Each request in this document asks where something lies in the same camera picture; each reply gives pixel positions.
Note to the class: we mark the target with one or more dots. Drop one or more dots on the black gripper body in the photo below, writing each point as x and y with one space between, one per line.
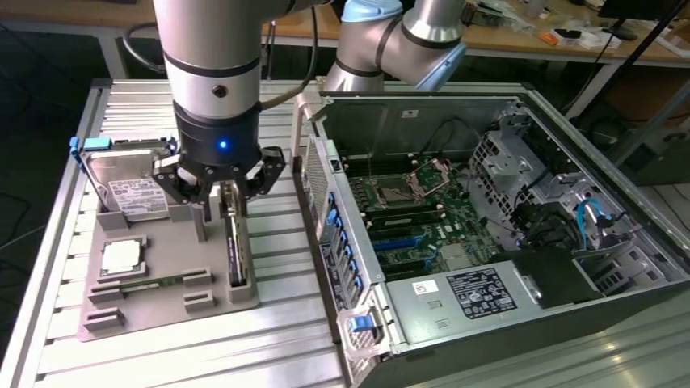
218 137

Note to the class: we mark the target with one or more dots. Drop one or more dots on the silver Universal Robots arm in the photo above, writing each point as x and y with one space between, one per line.
210 60

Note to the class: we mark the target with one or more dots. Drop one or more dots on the blue expansion slot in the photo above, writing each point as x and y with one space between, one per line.
399 242

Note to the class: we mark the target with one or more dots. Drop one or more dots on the black expansion slot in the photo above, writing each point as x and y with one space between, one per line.
405 267

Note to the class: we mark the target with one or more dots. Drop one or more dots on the hard disk with blue carrier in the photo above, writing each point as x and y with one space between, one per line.
130 186

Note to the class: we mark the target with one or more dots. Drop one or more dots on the thin metal locking lever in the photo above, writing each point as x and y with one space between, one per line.
371 163

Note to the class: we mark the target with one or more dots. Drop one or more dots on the silver CPU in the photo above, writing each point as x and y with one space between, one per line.
124 258

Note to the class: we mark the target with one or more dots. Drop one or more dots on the CPU socket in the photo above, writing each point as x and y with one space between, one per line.
394 192

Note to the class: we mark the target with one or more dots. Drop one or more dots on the green RAM stick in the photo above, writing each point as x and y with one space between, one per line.
154 282

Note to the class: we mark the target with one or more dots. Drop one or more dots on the metal socket cover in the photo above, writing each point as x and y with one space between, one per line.
434 171

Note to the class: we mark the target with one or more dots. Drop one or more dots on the grey plastic parts rack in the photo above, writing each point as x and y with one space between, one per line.
162 307

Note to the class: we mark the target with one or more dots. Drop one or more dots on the green motherboard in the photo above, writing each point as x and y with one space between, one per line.
453 238

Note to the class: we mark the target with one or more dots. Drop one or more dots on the blue case latch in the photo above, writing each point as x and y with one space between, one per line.
361 324

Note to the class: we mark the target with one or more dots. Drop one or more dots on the metal disk bay cage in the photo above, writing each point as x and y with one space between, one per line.
503 165

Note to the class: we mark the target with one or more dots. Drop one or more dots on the silver power supply unit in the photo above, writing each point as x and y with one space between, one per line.
431 303

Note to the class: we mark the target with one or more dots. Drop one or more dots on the long wooden desk with clutter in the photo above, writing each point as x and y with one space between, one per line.
539 50

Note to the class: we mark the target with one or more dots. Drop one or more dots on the black plastic shroud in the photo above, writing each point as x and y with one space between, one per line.
555 279

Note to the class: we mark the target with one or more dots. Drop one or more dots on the orange small item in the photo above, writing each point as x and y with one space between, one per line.
547 37

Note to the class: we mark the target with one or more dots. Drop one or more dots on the black slanted pole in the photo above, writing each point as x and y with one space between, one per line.
619 64

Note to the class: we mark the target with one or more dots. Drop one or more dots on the black box on floor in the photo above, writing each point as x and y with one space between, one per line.
660 161

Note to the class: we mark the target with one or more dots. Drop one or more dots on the black open PC case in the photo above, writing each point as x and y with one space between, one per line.
619 323

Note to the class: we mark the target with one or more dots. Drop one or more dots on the black monitor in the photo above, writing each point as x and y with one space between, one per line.
628 12

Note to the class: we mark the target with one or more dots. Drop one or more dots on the wooden desk with white frame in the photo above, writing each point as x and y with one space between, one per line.
64 16

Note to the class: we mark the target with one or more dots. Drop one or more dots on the grey aluminium profile post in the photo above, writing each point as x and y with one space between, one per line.
654 117

